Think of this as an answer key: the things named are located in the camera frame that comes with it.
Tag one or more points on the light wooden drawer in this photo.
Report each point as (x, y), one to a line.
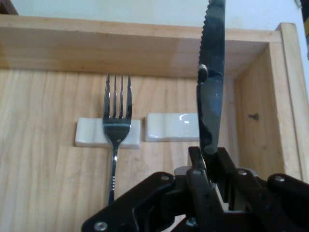
(48, 169)

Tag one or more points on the dark brown wooden cabinet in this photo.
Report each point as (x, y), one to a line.
(7, 6)

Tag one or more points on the white ceramic cutlery rest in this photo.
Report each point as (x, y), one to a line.
(169, 125)
(87, 133)

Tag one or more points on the steel fork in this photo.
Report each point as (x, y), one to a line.
(117, 128)

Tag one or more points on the steel table knife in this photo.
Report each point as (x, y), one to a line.
(212, 108)

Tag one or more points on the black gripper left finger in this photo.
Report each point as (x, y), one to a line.
(198, 193)

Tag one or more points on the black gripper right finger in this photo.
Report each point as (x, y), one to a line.
(265, 205)

